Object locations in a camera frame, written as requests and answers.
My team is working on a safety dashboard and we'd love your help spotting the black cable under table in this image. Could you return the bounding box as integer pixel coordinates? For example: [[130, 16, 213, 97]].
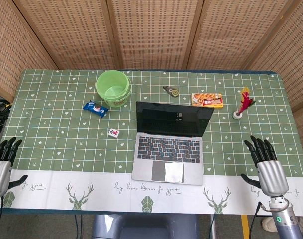
[[74, 215, 83, 239]]

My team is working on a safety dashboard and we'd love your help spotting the white shoe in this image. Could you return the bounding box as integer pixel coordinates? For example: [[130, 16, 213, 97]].
[[262, 216, 275, 232]]

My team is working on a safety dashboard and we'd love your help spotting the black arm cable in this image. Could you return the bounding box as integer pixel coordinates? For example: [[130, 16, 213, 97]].
[[248, 201, 272, 239]]

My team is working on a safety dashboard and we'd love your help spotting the woven bamboo folding screen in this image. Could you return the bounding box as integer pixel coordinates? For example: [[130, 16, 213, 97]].
[[0, 0, 303, 162]]

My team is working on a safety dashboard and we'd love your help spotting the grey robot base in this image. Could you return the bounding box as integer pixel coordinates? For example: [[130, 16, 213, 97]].
[[91, 214, 199, 239]]

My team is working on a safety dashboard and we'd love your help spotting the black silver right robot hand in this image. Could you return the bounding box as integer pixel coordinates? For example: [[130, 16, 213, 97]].
[[240, 135, 290, 198]]

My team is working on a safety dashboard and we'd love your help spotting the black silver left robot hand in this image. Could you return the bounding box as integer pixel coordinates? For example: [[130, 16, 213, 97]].
[[0, 137, 28, 198]]

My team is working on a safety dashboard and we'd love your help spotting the orange food box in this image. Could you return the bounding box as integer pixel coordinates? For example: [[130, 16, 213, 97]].
[[191, 92, 224, 109]]

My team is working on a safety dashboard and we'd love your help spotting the silver laptop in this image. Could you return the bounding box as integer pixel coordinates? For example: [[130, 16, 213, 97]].
[[131, 101, 215, 186]]

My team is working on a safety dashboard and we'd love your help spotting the green checkered tablecloth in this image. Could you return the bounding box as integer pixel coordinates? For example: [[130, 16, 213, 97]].
[[0, 69, 303, 217]]

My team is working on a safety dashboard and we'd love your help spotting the grey correction tape dispenser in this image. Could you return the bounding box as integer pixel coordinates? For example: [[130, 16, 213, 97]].
[[163, 85, 180, 97]]

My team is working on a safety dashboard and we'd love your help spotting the blue cookie snack packet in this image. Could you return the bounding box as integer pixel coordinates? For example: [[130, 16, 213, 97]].
[[83, 100, 109, 117]]

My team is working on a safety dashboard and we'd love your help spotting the green plastic bucket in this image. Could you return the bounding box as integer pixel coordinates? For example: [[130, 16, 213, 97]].
[[96, 70, 132, 108]]

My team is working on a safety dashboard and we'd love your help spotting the red yellow feather shuttlecock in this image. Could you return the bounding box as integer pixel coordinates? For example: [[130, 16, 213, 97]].
[[232, 86, 254, 120]]

